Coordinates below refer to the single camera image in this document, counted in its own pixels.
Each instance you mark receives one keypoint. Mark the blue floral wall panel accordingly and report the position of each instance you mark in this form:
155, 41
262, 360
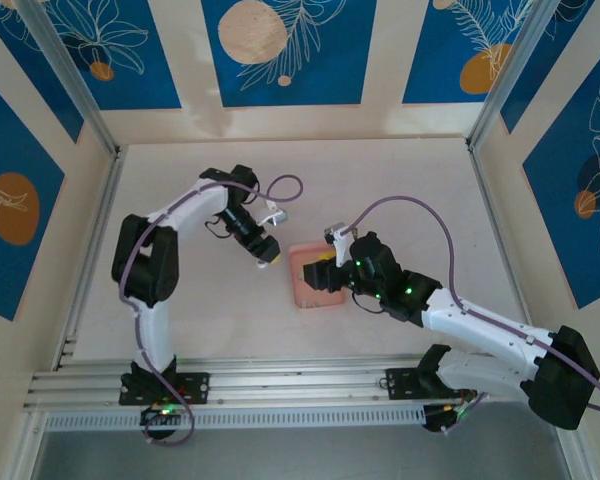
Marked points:
430, 60
150, 75
10, 150
545, 55
330, 75
40, 70
555, 200

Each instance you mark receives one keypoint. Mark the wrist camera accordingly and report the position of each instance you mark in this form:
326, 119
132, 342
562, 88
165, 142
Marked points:
341, 245
279, 216

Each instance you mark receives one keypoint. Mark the aluminium mounting rail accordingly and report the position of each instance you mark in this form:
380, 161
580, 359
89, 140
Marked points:
305, 380

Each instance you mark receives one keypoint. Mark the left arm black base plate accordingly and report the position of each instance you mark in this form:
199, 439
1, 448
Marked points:
195, 387

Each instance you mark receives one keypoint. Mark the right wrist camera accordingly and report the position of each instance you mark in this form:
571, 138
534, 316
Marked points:
341, 245

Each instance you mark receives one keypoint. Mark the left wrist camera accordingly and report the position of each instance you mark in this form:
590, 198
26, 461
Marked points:
279, 216

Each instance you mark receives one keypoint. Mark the aluminium frame post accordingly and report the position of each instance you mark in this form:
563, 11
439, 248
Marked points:
510, 70
70, 75

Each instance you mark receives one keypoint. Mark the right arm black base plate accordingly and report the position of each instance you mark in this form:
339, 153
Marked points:
400, 384

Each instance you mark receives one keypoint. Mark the aluminium table edge rail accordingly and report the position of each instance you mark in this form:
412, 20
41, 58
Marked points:
102, 210
481, 180

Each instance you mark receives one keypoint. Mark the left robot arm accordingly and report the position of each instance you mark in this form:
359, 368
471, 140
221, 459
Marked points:
147, 265

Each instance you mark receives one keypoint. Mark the pink plastic tray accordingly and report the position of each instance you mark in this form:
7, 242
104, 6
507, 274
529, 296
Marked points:
297, 280

